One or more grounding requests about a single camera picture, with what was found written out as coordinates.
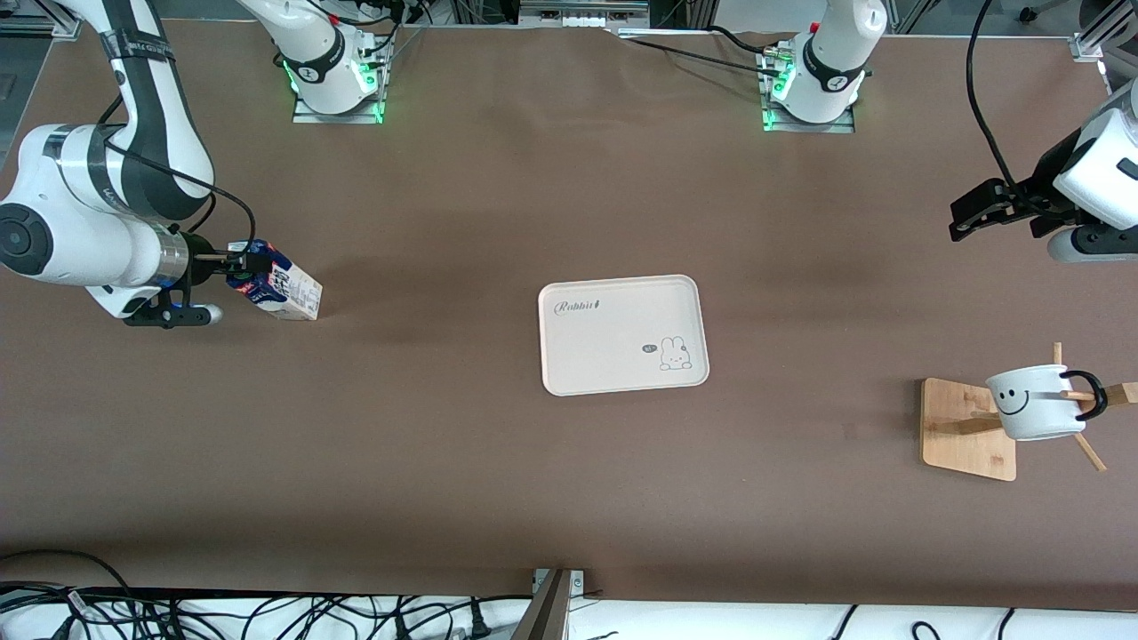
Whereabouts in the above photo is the blue white milk carton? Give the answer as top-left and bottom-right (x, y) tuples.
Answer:
(226, 239), (324, 322)

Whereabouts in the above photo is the white smiley mug black handle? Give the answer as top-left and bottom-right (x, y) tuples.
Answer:
(985, 364), (1110, 442)

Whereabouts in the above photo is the white tray with rabbit print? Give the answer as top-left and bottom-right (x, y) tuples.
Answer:
(537, 274), (711, 397)

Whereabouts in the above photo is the wooden mug stand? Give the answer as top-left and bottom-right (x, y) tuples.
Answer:
(920, 342), (1138, 483)

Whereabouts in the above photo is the grey power strip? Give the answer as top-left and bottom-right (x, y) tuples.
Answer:
(518, 0), (652, 29)

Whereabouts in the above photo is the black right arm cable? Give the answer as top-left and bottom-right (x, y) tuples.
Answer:
(96, 89), (259, 259)

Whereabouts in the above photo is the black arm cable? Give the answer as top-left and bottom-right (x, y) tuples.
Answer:
(96, 89), (259, 259)
(966, 0), (1023, 192)

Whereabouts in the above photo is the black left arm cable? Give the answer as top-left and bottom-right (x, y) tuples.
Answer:
(966, 0), (1023, 192)

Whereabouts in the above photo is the aluminium frame profile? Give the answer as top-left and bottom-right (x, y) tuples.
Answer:
(1070, 0), (1138, 90)
(0, 0), (85, 41)

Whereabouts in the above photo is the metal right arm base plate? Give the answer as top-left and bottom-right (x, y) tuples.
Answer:
(292, 36), (388, 125)

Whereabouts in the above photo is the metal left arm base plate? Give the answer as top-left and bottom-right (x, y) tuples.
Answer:
(760, 40), (856, 134)

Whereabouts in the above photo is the aluminium profile post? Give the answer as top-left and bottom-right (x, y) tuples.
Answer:
(509, 567), (588, 640)

